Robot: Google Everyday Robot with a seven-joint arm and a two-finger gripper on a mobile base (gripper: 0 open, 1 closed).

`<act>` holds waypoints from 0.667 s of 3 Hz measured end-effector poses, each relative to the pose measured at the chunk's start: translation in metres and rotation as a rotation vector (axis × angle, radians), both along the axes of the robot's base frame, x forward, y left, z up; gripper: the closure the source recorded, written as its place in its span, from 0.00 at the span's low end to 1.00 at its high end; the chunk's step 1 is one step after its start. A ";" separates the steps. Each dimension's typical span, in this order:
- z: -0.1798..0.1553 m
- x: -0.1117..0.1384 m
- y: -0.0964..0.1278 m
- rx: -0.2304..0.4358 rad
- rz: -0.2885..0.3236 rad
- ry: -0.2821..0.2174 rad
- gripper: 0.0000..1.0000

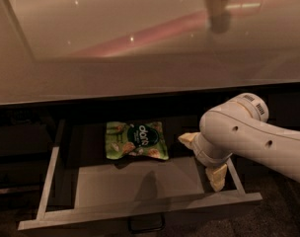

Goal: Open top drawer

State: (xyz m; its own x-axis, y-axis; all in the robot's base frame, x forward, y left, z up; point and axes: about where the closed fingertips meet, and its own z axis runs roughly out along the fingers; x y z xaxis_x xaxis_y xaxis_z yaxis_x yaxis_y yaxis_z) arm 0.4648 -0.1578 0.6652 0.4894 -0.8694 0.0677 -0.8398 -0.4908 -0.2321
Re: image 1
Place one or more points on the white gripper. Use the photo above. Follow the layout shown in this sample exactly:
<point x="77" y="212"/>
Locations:
<point x="201" y="149"/>

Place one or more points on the dark drawer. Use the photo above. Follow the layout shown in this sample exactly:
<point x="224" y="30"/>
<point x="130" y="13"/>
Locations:
<point x="23" y="172"/>
<point x="21" y="196"/>
<point x="23" y="139"/>
<point x="86" y="195"/>

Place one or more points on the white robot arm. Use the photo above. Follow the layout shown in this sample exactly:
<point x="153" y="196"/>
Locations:
<point x="239" y="126"/>

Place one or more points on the dark left top drawer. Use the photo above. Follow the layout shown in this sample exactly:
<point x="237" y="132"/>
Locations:
<point x="23" y="139"/>

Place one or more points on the dark left middle drawer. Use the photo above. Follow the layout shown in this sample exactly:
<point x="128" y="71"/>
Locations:
<point x="23" y="172"/>

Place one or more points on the dark left bottom drawer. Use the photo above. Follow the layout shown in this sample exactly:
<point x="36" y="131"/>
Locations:
<point x="21" y="196"/>

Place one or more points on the green snack bag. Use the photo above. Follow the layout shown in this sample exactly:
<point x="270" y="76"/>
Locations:
<point x="135" y="139"/>

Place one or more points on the dark right cabinet door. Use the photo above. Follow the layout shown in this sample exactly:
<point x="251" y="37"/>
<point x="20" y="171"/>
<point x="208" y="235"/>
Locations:
<point x="282" y="100"/>

